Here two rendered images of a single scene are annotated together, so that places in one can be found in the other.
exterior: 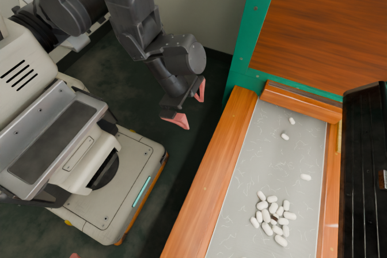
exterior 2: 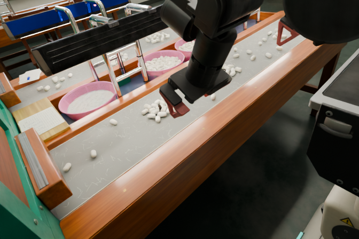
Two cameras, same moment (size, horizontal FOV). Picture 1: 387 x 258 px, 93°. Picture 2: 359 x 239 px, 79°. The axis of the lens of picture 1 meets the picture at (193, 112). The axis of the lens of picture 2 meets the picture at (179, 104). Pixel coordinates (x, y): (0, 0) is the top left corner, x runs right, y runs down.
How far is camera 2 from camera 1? 65 cm
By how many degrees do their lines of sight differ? 82
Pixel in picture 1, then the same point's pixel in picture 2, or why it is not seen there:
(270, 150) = (119, 148)
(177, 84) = not seen: hidden behind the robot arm
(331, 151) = (73, 129)
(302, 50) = not seen: outside the picture
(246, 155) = (146, 150)
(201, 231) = (217, 107)
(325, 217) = (127, 100)
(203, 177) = (201, 136)
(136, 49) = not seen: outside the picture
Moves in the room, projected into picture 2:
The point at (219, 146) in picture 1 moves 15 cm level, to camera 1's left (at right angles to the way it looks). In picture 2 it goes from (168, 158) to (217, 170)
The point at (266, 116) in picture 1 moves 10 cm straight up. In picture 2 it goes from (85, 184) to (70, 162)
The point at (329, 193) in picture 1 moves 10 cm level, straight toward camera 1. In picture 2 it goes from (110, 109) to (132, 109)
